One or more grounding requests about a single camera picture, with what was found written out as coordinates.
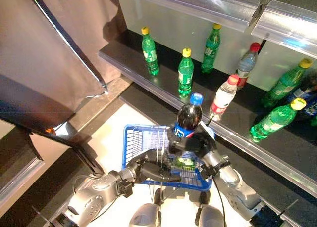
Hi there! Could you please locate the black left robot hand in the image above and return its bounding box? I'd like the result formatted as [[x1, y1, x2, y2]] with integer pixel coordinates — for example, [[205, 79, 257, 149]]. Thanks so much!
[[136, 154, 183, 184]]

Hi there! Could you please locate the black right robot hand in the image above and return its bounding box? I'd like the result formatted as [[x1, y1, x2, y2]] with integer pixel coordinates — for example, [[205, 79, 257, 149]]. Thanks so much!
[[168, 127, 216, 161]]

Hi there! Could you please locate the blue plastic shopping basket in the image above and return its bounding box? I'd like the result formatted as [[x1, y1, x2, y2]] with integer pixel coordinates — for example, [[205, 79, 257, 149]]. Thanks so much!
[[121, 124, 216, 192]]

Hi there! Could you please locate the water bottle red cap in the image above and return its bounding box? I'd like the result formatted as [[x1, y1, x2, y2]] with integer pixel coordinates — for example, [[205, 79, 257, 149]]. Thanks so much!
[[235, 42, 261, 91], [209, 74, 240, 121]]

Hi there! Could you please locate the green Sprite bottle yellow cap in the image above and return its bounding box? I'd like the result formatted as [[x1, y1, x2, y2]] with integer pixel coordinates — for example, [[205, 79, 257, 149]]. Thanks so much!
[[173, 155, 196, 169], [261, 58, 314, 108], [201, 23, 222, 74], [141, 26, 159, 76], [249, 98, 307, 143], [178, 47, 195, 98]]

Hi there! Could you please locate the silver left robot leg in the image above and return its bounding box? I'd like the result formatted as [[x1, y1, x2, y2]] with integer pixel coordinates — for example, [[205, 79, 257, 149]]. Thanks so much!
[[128, 187, 161, 227]]

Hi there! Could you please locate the black shelf base plinth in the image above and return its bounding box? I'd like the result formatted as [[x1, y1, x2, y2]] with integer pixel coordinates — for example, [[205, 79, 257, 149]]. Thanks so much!
[[120, 82, 317, 227]]

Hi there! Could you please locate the dark shelving unit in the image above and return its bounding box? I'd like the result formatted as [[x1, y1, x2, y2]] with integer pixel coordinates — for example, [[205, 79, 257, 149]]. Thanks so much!
[[0, 110, 106, 227]]

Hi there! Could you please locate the grey fabric curtain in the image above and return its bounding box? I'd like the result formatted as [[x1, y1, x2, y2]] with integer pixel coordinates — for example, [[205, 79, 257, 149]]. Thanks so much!
[[0, 0, 124, 136]]

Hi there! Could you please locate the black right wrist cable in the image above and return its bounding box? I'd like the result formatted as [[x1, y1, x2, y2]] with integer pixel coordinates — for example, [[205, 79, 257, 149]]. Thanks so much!
[[212, 179, 227, 227]]

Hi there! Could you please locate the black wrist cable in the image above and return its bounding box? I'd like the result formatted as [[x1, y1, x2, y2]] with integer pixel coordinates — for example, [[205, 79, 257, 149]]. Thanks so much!
[[212, 179, 227, 227], [72, 174, 100, 196]]

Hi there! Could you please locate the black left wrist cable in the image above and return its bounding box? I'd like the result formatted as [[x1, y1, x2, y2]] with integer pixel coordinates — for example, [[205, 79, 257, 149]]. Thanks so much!
[[72, 174, 100, 196]]

